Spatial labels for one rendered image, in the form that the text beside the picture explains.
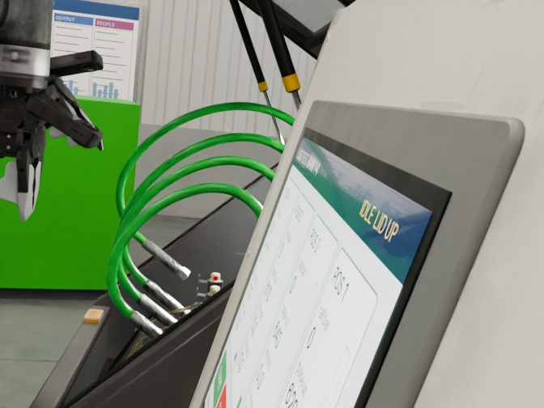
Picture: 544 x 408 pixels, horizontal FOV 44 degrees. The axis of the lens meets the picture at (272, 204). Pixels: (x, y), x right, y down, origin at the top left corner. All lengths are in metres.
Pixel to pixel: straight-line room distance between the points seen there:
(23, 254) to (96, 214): 0.51
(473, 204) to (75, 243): 4.30
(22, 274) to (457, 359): 4.37
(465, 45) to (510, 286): 0.13
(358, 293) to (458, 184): 0.08
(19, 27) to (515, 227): 0.90
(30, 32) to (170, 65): 6.55
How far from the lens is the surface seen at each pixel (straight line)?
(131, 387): 0.88
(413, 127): 0.30
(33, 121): 1.04
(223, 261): 1.50
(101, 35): 7.54
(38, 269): 4.52
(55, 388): 1.16
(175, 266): 1.17
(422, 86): 0.32
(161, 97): 7.59
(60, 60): 1.33
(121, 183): 1.16
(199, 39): 7.58
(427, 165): 0.26
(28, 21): 1.03
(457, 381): 0.19
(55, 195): 4.41
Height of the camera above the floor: 1.44
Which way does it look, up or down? 9 degrees down
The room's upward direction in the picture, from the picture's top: 6 degrees clockwise
